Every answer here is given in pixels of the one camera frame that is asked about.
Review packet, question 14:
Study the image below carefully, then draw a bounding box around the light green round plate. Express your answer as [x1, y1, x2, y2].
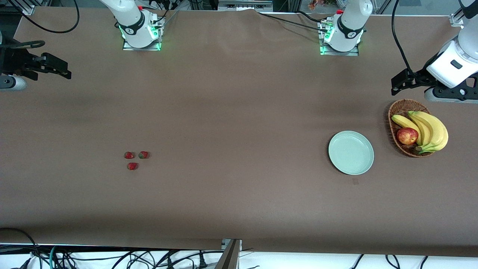
[328, 130, 374, 175]

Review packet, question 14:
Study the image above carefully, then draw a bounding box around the brown wicker basket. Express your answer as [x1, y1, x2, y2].
[388, 99, 435, 158]

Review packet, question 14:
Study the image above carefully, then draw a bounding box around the small yellow banana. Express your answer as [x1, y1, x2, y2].
[391, 114, 422, 145]

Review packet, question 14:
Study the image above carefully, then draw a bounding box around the red apple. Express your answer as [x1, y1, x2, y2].
[397, 127, 419, 145]

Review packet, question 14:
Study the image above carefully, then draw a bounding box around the orange colourful object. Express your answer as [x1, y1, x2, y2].
[308, 0, 338, 10]

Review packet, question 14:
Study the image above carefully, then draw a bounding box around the brown table cloth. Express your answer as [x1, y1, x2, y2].
[0, 7, 478, 258]

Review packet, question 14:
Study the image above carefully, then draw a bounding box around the silver metal box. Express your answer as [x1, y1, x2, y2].
[218, 0, 274, 12]

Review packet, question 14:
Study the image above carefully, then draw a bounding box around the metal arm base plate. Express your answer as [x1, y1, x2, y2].
[122, 15, 162, 51]
[319, 21, 360, 57]

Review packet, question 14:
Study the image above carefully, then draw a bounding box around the short black base cable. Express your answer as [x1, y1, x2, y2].
[297, 10, 325, 23]

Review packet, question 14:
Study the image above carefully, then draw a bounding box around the long black base cable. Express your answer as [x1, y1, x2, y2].
[258, 12, 331, 33]

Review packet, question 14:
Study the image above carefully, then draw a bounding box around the black looped floor cable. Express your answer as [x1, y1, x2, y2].
[0, 227, 41, 269]

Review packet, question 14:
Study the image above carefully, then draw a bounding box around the aluminium frame post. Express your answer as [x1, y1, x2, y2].
[215, 239, 242, 269]

